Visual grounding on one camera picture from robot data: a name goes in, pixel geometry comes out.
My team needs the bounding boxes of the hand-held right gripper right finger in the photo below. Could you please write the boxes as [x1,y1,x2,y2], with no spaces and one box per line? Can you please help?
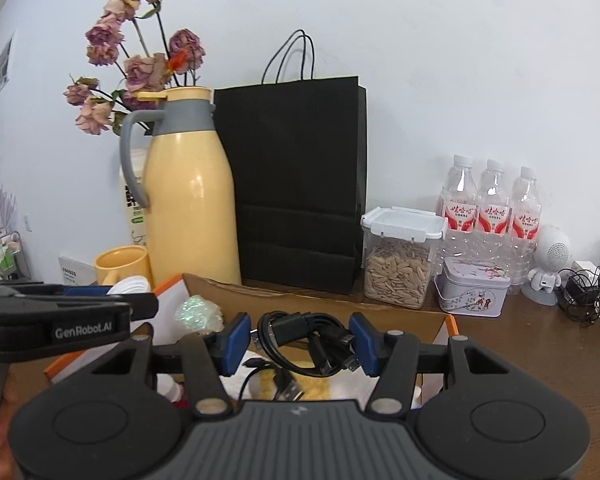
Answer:
[349,311,514,420]

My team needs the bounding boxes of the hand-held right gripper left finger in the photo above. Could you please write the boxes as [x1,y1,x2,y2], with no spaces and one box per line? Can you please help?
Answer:
[87,311,252,420]

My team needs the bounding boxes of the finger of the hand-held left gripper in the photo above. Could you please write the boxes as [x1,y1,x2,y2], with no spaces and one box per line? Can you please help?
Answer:
[0,293,160,362]
[0,282,114,302]

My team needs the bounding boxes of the white round lid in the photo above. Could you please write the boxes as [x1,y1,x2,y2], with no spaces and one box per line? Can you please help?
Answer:
[107,275,152,296]

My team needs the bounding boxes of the black usb cable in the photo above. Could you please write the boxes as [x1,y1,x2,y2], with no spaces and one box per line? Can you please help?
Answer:
[241,310,357,402]

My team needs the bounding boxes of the red cardboard box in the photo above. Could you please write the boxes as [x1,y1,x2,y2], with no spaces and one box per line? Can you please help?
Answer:
[42,272,460,411]

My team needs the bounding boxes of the white and yellow plush toy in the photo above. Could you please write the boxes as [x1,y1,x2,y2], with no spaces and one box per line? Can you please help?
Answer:
[220,352,424,407]

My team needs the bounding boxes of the iridescent plastic wrap ball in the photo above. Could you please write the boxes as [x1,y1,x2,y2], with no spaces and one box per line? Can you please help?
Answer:
[175,297,225,334]

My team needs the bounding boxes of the yellow mug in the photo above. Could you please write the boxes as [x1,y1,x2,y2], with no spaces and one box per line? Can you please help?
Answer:
[94,245,154,289]

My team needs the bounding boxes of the clear seed container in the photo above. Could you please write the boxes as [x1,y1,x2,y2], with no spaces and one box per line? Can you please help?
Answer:
[361,206,448,310]

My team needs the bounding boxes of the metal rolling cart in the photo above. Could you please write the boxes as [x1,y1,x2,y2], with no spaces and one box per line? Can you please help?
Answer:
[0,219,32,282]

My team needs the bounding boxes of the white milk carton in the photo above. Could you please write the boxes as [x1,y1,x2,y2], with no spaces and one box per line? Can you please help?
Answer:
[120,149,154,249]

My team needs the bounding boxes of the pale printed tin box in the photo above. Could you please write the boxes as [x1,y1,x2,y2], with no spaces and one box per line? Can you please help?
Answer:
[434,257,511,319]

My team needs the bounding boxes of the yellow thermos jug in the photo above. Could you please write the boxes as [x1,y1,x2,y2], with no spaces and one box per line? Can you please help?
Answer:
[119,86,243,289]

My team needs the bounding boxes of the black paper bag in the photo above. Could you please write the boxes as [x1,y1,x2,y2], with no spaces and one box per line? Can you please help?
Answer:
[213,30,369,295]

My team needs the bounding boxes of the white robot speaker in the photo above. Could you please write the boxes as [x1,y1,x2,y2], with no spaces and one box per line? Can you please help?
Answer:
[522,225,572,307]

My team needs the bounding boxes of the dried rose bouquet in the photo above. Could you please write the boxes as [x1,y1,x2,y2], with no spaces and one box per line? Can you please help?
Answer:
[63,0,206,136]

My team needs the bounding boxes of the white wall vent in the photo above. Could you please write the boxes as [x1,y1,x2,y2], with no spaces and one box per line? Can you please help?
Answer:
[58,255,99,286]

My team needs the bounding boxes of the purple plant wall sticker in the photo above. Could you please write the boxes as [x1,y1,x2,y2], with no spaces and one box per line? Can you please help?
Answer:
[0,170,21,234]

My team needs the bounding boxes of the black cable tangle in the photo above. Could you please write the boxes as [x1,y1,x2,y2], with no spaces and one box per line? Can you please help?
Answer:
[557,260,600,328]

